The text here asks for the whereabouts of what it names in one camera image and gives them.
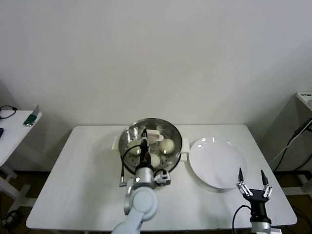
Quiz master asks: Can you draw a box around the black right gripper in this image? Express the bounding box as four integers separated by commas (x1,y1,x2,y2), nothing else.
236,167,273,220

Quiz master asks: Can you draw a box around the white round plate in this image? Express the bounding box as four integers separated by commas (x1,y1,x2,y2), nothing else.
188,136,247,190

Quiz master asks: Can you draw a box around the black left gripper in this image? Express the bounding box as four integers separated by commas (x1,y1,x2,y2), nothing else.
138,128,151,169

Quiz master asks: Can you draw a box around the green circuit board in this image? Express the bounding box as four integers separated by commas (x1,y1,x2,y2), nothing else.
23,105,41,127

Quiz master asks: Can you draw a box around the tangled floor cable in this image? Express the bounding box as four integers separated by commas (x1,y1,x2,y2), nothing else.
0,209,22,227

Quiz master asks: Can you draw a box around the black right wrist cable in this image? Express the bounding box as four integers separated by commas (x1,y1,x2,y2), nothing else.
232,204,253,234

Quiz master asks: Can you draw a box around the stainless steel steamer basket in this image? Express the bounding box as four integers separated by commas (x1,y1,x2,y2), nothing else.
111,118,190,174

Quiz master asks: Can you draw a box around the long white cable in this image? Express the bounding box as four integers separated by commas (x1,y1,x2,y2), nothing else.
272,126,312,161

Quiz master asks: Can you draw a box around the white steamed baozi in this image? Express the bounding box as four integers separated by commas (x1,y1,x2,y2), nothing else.
128,142,142,156
150,154,161,168
158,139,176,155

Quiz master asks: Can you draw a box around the long black power cable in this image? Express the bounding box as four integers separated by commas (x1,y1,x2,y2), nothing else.
272,131,312,173

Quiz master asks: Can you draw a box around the thin black cable loop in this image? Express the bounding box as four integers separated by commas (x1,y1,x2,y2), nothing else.
0,105,17,120

